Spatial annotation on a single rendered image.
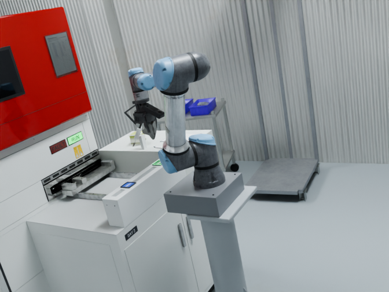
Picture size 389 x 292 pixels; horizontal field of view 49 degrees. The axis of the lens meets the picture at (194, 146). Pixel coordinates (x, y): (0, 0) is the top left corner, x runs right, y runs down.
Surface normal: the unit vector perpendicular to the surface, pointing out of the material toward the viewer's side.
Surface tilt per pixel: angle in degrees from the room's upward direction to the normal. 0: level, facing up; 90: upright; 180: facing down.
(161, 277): 90
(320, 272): 0
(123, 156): 90
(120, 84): 90
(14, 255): 90
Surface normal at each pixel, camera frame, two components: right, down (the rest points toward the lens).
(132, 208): 0.84, 0.00
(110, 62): -0.49, 0.37
